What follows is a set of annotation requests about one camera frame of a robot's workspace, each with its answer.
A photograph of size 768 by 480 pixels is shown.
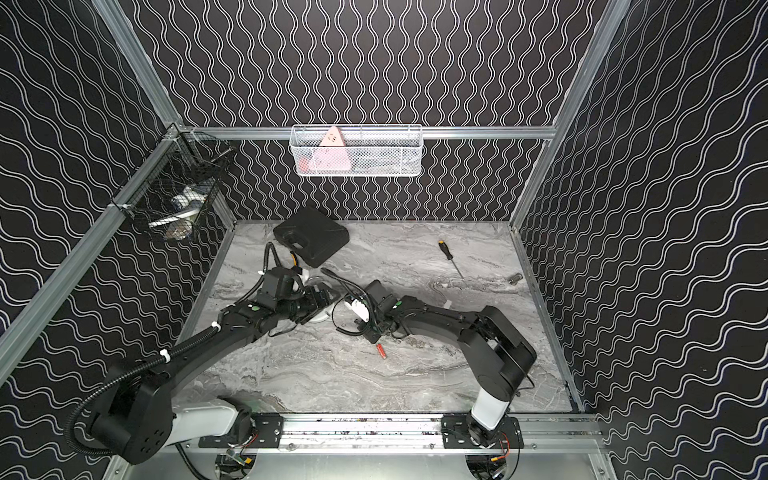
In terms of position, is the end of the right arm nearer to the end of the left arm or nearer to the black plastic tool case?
the end of the left arm

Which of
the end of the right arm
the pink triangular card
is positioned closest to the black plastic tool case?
the pink triangular card

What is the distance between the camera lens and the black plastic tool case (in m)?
1.08

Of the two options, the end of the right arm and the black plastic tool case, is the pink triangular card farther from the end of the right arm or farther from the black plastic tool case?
the end of the right arm
